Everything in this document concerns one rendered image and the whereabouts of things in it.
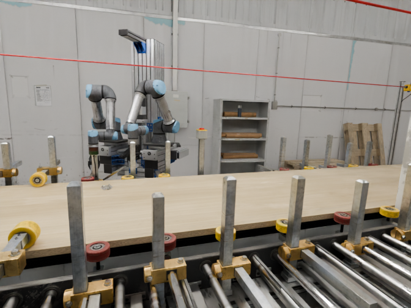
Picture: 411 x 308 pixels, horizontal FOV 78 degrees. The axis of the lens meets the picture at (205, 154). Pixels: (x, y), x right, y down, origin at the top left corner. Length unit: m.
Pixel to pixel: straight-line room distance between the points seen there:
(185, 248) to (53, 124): 3.84
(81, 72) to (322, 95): 4.42
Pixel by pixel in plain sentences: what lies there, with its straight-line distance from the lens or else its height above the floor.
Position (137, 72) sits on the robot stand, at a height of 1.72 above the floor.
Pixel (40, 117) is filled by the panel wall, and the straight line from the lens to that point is 4.75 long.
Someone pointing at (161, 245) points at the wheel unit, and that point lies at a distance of 0.86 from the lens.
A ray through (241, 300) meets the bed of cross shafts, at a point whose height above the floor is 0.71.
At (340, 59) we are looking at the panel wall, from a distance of 5.97.
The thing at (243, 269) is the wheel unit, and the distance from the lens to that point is 0.99.
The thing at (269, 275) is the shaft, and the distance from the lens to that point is 1.00.
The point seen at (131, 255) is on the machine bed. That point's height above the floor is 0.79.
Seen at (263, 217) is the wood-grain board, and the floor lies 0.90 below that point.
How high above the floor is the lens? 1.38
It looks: 10 degrees down
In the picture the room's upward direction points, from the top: 2 degrees clockwise
